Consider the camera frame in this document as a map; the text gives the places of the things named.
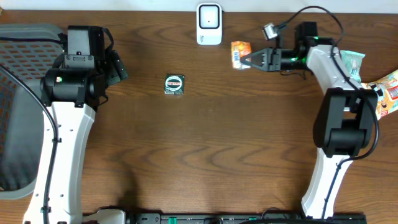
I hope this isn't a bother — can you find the grey plastic shopping basket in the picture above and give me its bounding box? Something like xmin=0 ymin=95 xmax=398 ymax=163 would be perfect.
xmin=1 ymin=24 xmax=67 ymax=200

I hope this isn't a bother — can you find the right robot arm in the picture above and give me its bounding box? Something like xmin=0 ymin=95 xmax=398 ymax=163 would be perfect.
xmin=239 ymin=22 xmax=379 ymax=220

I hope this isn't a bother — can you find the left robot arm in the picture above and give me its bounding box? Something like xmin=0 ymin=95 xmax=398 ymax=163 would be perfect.
xmin=23 ymin=26 xmax=129 ymax=224

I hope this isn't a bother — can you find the round black white container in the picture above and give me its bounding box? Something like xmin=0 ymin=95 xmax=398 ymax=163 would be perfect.
xmin=164 ymin=75 xmax=185 ymax=95

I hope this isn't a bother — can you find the teal small snack packet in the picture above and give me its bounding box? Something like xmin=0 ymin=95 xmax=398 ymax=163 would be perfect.
xmin=340 ymin=50 xmax=366 ymax=83

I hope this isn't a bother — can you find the white barcode scanner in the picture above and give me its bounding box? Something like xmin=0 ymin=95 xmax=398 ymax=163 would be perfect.
xmin=197 ymin=2 xmax=223 ymax=45

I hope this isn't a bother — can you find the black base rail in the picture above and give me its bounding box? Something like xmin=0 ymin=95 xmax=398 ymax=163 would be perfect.
xmin=83 ymin=212 xmax=368 ymax=224

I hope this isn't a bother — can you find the orange snack packet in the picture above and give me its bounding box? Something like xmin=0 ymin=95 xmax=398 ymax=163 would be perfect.
xmin=231 ymin=41 xmax=252 ymax=70

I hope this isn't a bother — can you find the cream snack bag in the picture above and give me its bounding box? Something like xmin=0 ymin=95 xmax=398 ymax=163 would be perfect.
xmin=361 ymin=70 xmax=397 ymax=119

